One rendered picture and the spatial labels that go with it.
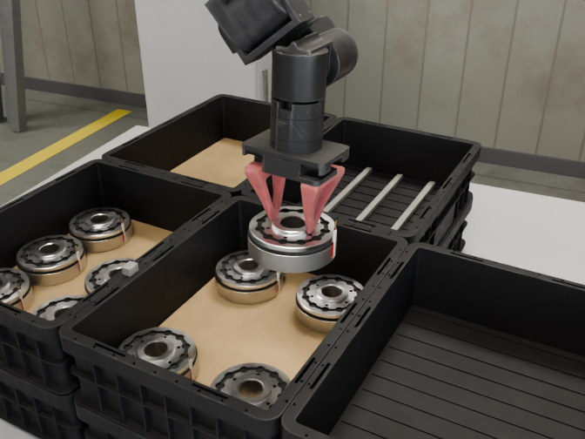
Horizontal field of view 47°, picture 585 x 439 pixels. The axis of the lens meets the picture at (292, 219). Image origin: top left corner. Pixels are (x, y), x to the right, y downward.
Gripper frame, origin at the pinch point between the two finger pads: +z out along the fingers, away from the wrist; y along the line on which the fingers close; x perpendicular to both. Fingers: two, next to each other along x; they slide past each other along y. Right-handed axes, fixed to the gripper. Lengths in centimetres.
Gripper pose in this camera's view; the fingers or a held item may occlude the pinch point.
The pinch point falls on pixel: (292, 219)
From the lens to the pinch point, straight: 76.7
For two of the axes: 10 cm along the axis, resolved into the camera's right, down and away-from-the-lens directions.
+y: -8.6, -2.6, 4.3
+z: -0.4, 8.9, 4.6
